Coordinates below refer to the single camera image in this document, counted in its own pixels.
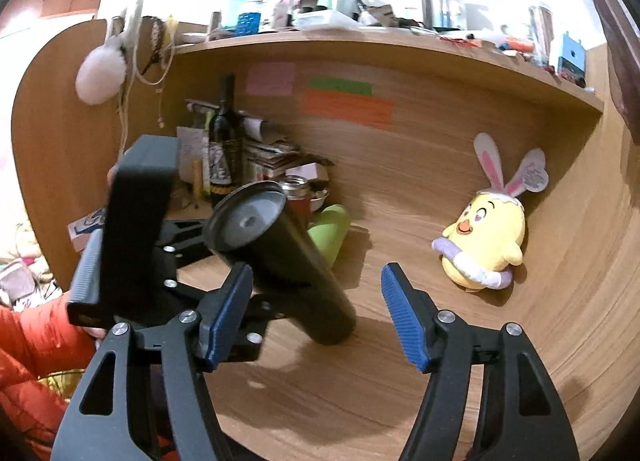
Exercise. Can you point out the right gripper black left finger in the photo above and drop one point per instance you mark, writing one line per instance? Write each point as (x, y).
(111, 416)

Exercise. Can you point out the black thermos cup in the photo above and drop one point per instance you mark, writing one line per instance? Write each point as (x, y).
(256, 226)

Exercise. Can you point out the red thermos cup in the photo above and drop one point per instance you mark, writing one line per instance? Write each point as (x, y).
(298, 192)

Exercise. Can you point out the green thermos cup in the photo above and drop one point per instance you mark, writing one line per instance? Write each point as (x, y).
(329, 230)

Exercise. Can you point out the left hand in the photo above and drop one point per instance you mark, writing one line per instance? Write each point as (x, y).
(111, 175)

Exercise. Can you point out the orange left jacket sleeve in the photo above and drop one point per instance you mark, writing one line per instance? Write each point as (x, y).
(36, 343)

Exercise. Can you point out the dark wine bottle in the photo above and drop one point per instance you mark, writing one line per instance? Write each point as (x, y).
(225, 142)

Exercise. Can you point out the stack of papers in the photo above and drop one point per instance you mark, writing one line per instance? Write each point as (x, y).
(269, 155)

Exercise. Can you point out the yellow chick plush toy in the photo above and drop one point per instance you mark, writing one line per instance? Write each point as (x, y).
(479, 250)

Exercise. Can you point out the white fluffy pompom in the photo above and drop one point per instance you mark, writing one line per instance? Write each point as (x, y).
(101, 75)

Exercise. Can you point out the pink sticky note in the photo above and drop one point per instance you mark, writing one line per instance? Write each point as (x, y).
(271, 79)

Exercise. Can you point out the green sticky note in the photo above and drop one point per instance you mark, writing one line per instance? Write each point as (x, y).
(336, 84)

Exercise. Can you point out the orange sticky note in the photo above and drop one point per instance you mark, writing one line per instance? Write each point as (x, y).
(344, 106)

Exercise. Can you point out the wooden shelf board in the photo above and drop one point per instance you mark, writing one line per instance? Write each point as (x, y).
(403, 51)

